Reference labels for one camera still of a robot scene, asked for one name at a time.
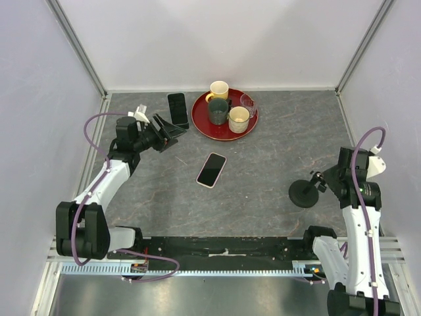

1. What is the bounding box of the red round tray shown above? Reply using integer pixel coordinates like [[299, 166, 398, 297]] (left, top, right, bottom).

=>
[[191, 91, 259, 142]]

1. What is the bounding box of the black phone stand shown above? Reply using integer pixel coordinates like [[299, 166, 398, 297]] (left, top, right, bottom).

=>
[[172, 122, 189, 130]]

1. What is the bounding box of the cream faceted cup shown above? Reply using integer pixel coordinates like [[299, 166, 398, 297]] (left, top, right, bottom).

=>
[[228, 106, 250, 134]]

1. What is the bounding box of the aluminium frame post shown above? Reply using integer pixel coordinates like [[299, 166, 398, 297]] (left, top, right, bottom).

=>
[[46, 0, 107, 99], [335, 0, 395, 96]]

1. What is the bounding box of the white case smartphone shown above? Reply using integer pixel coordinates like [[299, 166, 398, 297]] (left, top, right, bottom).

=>
[[167, 93, 189, 124]]

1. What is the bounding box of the black round suction base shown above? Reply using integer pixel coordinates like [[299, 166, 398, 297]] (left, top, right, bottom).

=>
[[288, 171, 327, 208]]

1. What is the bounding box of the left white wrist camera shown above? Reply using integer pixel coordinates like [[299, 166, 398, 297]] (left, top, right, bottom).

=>
[[128, 104, 150, 124]]

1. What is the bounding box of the pink case smartphone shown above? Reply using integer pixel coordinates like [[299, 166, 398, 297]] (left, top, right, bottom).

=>
[[196, 153, 227, 188]]

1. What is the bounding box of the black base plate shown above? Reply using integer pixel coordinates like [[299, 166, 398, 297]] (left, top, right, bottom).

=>
[[107, 236, 341, 271]]

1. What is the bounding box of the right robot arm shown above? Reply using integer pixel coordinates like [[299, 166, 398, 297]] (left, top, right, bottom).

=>
[[300, 145, 401, 315]]

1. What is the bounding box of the left aluminium frame post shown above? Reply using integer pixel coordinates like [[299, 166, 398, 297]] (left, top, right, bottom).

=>
[[46, 0, 107, 99]]

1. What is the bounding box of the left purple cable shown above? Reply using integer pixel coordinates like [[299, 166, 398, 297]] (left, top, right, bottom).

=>
[[71, 111, 181, 284]]

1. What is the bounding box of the dark green mug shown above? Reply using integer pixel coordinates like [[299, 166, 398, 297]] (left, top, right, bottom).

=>
[[208, 98, 230, 126]]

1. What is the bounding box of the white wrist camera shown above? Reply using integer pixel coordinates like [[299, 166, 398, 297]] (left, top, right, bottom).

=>
[[128, 104, 150, 124], [366, 145, 386, 179]]

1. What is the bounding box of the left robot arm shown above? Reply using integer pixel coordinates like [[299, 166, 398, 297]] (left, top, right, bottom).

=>
[[55, 113, 186, 266]]

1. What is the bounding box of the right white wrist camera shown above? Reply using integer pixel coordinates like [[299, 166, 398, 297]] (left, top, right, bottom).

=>
[[366, 145, 386, 179]]

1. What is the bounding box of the clear drinking glass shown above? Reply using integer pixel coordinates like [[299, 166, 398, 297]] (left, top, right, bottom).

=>
[[239, 93, 257, 119]]

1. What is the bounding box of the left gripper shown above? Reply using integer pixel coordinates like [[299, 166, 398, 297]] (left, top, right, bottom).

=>
[[133, 113, 186, 153]]

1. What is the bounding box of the grey slotted cable duct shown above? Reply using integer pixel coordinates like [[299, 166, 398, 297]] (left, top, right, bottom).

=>
[[61, 262, 312, 277]]

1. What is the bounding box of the right aluminium frame post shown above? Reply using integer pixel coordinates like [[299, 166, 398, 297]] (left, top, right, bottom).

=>
[[335, 0, 395, 96]]

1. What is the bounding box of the yellow mug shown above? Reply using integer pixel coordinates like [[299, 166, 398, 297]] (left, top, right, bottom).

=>
[[205, 80, 230, 103]]

